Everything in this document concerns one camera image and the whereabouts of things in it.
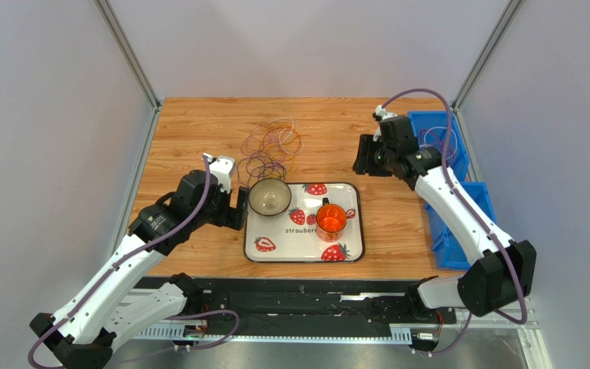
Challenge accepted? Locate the white cable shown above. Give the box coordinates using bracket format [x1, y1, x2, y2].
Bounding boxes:
[419, 126, 459, 157]

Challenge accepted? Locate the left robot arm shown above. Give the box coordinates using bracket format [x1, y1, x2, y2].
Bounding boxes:
[28, 170, 249, 368]

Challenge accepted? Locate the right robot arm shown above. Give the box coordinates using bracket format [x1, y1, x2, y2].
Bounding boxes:
[353, 113, 537, 324]

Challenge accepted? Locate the beige ceramic bowl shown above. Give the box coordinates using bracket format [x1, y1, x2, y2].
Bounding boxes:
[248, 178, 292, 217]

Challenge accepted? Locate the far blue plastic bin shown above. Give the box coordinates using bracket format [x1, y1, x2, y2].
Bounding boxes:
[408, 111, 469, 181]

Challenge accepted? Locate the blue plastic bin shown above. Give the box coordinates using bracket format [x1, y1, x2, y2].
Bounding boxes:
[408, 111, 469, 181]
[424, 181, 496, 271]

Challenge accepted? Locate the orange transparent mug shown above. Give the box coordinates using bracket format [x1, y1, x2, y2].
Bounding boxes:
[315, 198, 348, 242]

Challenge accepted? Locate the white strawberry tray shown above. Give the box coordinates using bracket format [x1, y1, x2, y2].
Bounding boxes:
[244, 182, 366, 263]

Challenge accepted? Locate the near blue plastic bin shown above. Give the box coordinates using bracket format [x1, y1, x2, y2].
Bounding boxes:
[424, 181, 496, 271]

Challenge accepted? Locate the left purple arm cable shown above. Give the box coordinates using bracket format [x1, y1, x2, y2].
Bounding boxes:
[27, 153, 240, 369]

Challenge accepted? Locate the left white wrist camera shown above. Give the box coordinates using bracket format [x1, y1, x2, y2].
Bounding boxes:
[205, 154, 237, 194]

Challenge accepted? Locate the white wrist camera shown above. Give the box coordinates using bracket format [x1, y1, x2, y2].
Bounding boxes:
[205, 154, 237, 194]
[373, 105, 398, 141]

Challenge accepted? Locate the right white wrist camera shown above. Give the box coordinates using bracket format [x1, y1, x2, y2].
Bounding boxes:
[373, 105, 398, 141]

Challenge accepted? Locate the tangled cable bundle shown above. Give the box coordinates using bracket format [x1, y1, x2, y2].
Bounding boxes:
[237, 118, 307, 189]

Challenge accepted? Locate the aluminium frame rail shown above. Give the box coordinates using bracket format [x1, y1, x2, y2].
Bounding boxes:
[59, 286, 552, 369]

